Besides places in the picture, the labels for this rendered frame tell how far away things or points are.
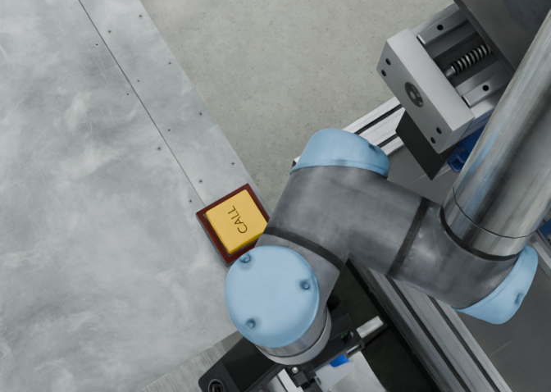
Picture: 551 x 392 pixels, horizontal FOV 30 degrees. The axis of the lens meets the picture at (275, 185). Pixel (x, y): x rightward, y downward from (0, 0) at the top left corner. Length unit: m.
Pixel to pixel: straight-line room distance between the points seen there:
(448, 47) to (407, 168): 0.78
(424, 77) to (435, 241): 0.39
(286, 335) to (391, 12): 1.59
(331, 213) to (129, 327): 0.52
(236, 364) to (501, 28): 0.49
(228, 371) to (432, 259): 0.27
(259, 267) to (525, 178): 0.22
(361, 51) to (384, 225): 1.47
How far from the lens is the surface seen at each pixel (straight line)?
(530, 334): 1.99
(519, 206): 0.80
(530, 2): 1.18
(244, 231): 1.30
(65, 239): 1.35
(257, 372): 1.01
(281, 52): 2.29
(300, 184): 0.86
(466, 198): 0.82
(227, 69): 2.27
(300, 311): 0.81
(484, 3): 1.22
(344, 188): 0.86
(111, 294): 1.33
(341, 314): 0.97
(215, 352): 1.22
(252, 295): 0.82
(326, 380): 1.11
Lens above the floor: 2.10
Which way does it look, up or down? 74 degrees down
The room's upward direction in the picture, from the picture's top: 10 degrees clockwise
